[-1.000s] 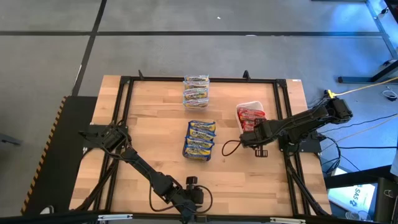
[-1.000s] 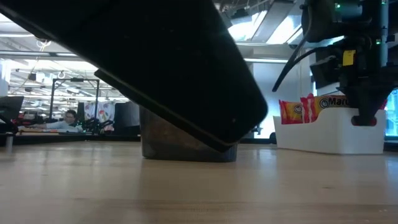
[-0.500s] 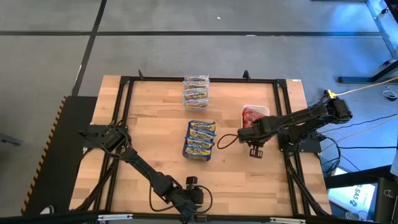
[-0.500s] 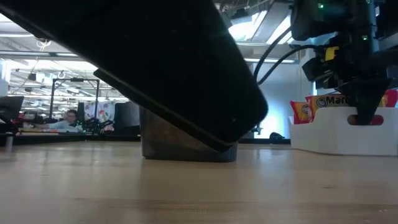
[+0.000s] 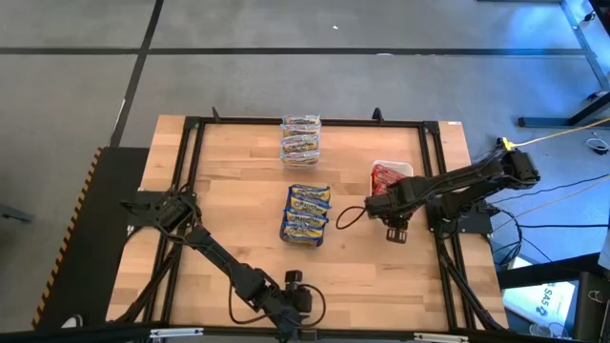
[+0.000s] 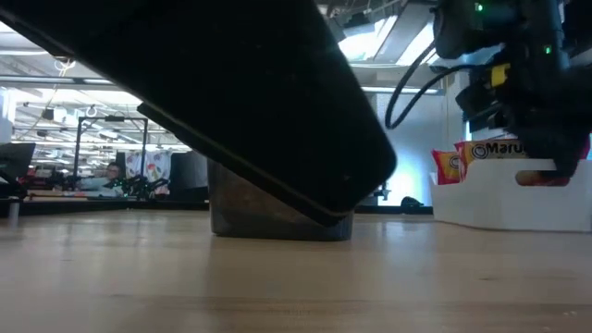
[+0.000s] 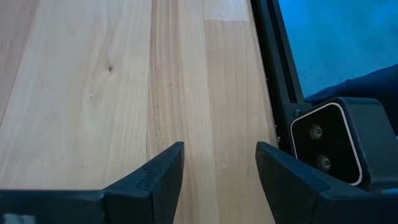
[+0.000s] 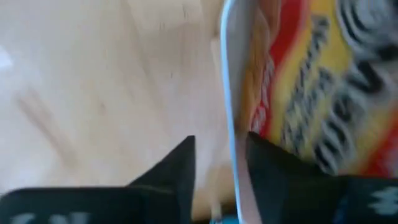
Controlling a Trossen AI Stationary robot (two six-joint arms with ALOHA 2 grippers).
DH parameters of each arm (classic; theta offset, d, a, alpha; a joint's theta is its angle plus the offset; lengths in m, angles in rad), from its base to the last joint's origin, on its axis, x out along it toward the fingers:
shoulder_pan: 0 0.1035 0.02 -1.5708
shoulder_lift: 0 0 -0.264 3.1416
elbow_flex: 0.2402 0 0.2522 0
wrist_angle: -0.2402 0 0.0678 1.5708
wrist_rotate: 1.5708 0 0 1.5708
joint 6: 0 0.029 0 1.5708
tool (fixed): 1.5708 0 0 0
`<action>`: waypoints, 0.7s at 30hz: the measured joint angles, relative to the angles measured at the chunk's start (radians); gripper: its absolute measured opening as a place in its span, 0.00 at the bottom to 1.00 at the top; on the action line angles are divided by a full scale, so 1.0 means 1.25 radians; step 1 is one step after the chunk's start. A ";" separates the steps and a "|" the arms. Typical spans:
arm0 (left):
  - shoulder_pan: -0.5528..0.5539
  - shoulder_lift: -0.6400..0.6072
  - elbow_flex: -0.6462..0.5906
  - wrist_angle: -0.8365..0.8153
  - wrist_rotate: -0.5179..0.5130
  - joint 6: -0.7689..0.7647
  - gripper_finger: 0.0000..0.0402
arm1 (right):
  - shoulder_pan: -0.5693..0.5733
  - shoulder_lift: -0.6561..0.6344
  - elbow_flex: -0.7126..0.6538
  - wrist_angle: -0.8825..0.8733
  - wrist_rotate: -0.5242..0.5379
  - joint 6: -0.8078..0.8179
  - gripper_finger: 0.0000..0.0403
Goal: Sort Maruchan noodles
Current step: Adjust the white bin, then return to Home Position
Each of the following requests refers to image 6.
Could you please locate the black background robot arm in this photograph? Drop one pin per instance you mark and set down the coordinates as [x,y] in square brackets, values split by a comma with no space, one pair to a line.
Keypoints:
[139,185]

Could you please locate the black aluminium table frame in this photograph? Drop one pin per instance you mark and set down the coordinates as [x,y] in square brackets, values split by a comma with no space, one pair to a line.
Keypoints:
[115,206]

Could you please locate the white plastic bin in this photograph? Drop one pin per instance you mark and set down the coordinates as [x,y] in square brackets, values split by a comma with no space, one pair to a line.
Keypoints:
[485,203]

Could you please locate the dark grey plastic bin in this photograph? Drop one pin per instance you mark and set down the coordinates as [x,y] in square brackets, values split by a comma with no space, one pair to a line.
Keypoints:
[259,217]

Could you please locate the black chair back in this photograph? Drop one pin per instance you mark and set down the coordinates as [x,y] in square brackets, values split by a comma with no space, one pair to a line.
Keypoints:
[187,176]

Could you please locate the red Maruchan noodle pack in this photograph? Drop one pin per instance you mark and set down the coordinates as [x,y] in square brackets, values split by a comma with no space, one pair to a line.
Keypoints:
[446,166]
[490,150]

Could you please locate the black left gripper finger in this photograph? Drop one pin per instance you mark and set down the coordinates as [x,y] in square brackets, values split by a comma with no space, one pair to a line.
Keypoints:
[208,69]

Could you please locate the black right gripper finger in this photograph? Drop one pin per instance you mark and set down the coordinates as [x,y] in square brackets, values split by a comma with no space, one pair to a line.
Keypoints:
[559,152]

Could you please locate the black metal frame stand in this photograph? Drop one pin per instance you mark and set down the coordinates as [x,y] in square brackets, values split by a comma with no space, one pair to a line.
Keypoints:
[111,119]

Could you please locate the person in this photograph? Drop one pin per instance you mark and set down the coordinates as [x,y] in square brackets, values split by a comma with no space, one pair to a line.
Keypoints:
[111,173]

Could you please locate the floral patterned cloth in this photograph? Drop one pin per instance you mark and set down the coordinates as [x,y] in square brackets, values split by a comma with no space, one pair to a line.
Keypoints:
[150,166]

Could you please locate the black monitor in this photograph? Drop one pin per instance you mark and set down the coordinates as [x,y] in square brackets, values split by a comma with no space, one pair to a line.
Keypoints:
[16,159]

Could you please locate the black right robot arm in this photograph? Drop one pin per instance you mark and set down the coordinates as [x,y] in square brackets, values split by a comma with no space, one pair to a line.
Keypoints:
[462,28]

